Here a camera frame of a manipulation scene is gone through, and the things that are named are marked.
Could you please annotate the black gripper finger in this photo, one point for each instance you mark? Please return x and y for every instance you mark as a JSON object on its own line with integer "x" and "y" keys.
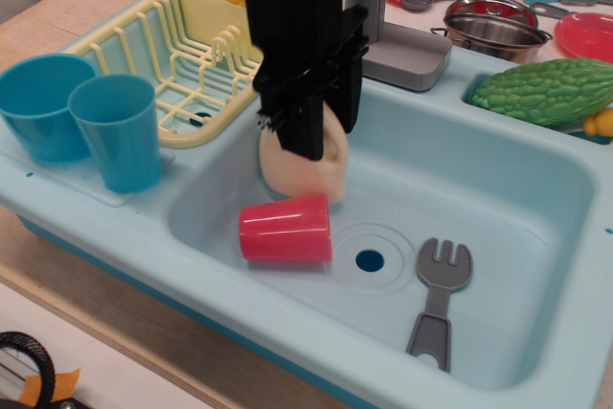
{"x": 344, "y": 93}
{"x": 295, "y": 113}

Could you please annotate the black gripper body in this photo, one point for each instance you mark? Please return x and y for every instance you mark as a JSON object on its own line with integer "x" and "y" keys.
{"x": 307, "y": 45}

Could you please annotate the cream detergent bottle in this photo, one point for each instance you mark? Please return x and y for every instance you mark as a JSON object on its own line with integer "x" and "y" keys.
{"x": 293, "y": 175}

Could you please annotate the yellow drying rack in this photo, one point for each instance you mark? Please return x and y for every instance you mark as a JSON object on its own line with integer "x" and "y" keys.
{"x": 197, "y": 54}

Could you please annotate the light blue toy sink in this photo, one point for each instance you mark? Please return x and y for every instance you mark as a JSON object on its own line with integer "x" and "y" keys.
{"x": 532, "y": 329}

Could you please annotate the grey toy faucet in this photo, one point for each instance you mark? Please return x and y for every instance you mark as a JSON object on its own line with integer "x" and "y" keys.
{"x": 398, "y": 55}

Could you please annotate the red plastic cup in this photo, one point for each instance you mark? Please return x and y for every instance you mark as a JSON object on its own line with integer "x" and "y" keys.
{"x": 293, "y": 230}

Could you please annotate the steel pot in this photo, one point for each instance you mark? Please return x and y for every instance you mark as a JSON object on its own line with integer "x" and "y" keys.
{"x": 494, "y": 36}

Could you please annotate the blue cup right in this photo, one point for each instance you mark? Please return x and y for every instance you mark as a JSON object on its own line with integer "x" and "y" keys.
{"x": 116, "y": 116}

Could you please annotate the blue cup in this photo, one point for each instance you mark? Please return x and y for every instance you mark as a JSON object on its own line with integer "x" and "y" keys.
{"x": 116, "y": 116}
{"x": 34, "y": 105}

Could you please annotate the steel pot lid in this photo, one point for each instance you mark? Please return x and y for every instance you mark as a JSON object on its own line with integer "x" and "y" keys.
{"x": 508, "y": 9}

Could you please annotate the green bitter gourd toy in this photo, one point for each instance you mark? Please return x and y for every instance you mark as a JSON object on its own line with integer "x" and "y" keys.
{"x": 551, "y": 93}

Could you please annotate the red plate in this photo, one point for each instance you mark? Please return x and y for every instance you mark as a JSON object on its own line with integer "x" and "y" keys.
{"x": 586, "y": 35}

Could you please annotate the grey plastic fork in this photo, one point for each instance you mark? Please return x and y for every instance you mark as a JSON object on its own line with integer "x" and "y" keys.
{"x": 444, "y": 267}

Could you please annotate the yellow toy piece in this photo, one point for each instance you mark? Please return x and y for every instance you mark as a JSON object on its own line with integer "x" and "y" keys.
{"x": 599, "y": 124}

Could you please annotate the blue cup left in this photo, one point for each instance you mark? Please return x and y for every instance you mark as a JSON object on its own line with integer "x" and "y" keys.
{"x": 34, "y": 105}

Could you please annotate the orange tape piece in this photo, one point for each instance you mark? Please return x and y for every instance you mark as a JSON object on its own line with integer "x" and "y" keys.
{"x": 42, "y": 391}

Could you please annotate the grey spoon handle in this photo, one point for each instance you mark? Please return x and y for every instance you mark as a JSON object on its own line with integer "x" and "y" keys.
{"x": 549, "y": 10}

